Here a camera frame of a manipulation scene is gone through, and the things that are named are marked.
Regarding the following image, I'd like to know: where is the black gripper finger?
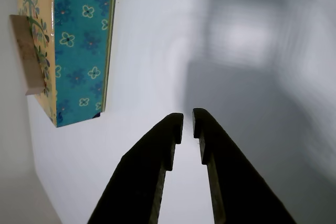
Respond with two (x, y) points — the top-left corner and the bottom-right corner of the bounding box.
(86, 112), (184, 224)
(192, 107), (297, 224)

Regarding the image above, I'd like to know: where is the wooden Jenga block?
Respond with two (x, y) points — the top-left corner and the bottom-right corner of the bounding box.
(9, 15), (46, 97)

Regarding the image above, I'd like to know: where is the floral yellow and teal box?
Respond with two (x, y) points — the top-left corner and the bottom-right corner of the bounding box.
(16, 0), (117, 128)

